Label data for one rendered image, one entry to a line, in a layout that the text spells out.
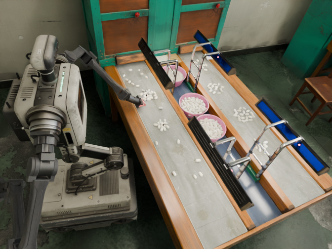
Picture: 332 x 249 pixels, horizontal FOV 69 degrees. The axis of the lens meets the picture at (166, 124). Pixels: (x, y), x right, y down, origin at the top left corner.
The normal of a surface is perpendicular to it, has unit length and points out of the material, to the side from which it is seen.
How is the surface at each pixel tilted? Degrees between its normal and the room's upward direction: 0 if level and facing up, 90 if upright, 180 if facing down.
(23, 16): 90
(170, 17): 90
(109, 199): 1
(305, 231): 0
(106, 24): 90
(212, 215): 0
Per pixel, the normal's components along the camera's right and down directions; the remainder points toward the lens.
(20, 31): 0.33, 0.74
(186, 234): 0.09, -0.65
